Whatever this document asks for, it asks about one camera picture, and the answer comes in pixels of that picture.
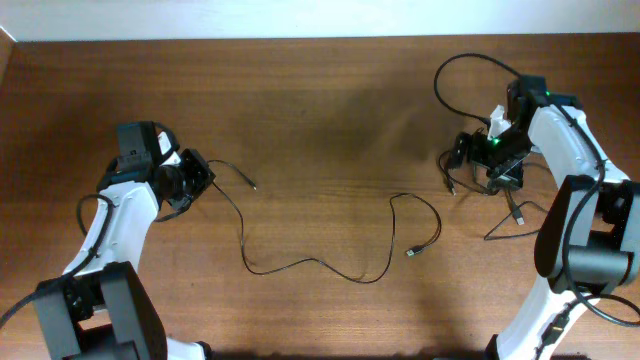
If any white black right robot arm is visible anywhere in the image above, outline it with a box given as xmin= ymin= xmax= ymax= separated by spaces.
xmin=446 ymin=75 xmax=639 ymax=359

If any separated black cable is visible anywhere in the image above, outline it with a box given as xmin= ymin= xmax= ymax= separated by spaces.
xmin=207 ymin=159 xmax=443 ymax=285
xmin=437 ymin=149 xmax=551 ymax=242

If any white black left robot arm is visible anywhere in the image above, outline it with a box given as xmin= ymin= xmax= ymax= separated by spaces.
xmin=34 ymin=121 xmax=215 ymax=359

